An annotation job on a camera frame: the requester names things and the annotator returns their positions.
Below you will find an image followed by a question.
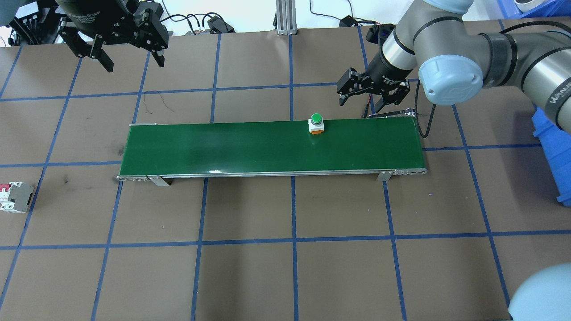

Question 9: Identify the green push button white base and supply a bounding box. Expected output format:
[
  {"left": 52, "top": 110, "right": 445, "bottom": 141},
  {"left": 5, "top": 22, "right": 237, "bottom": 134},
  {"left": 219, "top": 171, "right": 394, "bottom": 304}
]
[{"left": 308, "top": 113, "right": 325, "bottom": 136}]

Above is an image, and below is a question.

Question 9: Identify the small black plug adapter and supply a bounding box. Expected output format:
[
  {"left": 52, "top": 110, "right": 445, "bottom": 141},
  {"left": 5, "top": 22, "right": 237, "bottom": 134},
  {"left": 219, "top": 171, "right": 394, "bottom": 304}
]
[{"left": 207, "top": 15, "right": 235, "bottom": 34}]

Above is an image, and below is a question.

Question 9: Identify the black device white label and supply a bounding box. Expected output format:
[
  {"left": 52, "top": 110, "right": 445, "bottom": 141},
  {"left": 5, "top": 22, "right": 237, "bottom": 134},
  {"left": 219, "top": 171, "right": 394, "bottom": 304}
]
[{"left": 8, "top": 0, "right": 59, "bottom": 45}]

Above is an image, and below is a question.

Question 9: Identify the green conveyor belt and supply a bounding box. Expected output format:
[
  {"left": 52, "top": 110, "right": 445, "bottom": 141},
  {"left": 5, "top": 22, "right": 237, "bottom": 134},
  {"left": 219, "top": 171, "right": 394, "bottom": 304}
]
[{"left": 117, "top": 111, "right": 428, "bottom": 186}]

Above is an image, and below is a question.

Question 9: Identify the white printed mug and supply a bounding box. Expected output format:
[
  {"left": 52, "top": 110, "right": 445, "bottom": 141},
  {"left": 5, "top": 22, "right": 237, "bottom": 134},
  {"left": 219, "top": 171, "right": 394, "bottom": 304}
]
[{"left": 513, "top": 0, "right": 550, "bottom": 13}]

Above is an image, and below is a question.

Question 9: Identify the grey white circuit breaker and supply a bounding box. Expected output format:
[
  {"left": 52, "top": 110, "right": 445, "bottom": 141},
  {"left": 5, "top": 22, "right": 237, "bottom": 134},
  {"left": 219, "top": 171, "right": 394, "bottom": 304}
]
[{"left": 0, "top": 181, "right": 34, "bottom": 214}]

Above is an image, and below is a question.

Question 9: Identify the blue open-front bin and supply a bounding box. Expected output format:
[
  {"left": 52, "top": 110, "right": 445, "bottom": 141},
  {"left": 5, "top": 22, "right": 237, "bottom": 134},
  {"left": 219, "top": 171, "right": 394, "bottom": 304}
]
[{"left": 532, "top": 107, "right": 571, "bottom": 207}]

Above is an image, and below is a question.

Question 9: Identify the blue storage bin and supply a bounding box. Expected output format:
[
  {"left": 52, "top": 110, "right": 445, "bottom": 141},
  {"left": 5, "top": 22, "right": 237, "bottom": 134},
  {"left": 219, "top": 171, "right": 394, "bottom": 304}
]
[{"left": 497, "top": 0, "right": 571, "bottom": 21}]

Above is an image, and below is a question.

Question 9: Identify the black red cable bundle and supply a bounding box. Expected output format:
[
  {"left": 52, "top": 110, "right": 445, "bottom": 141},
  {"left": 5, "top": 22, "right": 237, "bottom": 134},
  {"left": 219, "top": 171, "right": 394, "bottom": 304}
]
[{"left": 161, "top": 12, "right": 211, "bottom": 38}]

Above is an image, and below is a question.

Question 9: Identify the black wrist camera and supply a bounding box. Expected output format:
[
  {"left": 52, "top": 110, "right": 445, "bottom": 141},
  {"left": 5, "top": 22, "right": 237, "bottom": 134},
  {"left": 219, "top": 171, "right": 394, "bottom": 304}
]
[{"left": 366, "top": 24, "right": 396, "bottom": 45}]

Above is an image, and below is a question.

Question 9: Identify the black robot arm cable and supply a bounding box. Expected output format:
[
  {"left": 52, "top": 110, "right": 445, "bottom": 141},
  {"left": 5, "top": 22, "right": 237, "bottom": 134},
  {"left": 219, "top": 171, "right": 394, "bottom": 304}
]
[{"left": 414, "top": 80, "right": 438, "bottom": 138}]

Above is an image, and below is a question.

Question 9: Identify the thin black looped cable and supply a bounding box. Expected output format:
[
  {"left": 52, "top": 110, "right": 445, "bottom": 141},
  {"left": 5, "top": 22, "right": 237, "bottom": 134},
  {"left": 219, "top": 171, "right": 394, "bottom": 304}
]
[{"left": 309, "top": 0, "right": 353, "bottom": 21}]

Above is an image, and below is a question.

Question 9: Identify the aluminium extrusion post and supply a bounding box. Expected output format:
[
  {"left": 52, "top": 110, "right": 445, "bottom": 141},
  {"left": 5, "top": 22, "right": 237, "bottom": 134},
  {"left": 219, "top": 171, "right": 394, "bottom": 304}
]
[{"left": 276, "top": 0, "right": 298, "bottom": 36}]

